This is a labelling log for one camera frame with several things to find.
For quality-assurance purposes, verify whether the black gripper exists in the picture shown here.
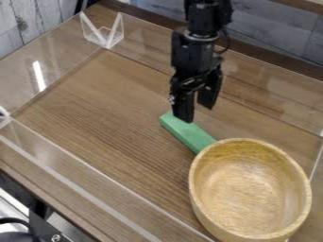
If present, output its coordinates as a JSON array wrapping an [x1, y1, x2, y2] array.
[[170, 29, 223, 123]]

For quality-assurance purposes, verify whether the green rectangular block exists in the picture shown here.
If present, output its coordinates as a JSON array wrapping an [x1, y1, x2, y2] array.
[[160, 112, 216, 154]]

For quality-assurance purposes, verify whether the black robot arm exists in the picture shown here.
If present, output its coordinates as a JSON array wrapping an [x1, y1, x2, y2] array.
[[170, 0, 234, 123]]

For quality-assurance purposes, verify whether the wooden bowl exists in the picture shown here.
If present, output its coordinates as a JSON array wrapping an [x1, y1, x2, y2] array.
[[188, 138, 311, 242]]

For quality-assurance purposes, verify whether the clear acrylic corner bracket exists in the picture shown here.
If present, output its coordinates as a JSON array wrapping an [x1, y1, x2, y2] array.
[[80, 12, 124, 49]]

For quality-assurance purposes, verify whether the clear acrylic tray wall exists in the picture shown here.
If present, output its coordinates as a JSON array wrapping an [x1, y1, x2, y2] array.
[[0, 5, 323, 242]]

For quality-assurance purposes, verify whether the black metal bracket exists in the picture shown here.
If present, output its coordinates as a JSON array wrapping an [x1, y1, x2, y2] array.
[[29, 210, 64, 242]]

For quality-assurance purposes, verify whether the black cable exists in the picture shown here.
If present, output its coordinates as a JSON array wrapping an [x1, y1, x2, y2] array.
[[0, 216, 41, 242]]

